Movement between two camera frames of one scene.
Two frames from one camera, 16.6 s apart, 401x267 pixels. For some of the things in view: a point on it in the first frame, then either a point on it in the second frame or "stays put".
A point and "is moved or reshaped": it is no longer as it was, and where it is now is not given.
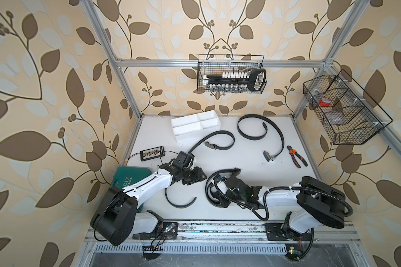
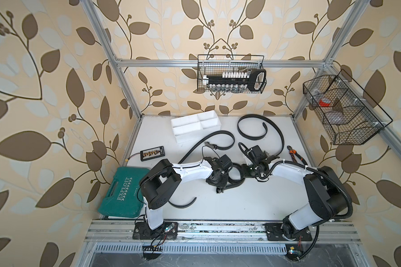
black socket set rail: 235,82 stays put
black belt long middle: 210,145 stays put
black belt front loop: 234,171 is moved or reshaped
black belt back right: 268,156 stays put
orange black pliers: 293,152 stays put
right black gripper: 220,196 to 244,167
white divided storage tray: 191,128 stays put
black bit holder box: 153,153 stays put
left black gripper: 197,176 to 223,184
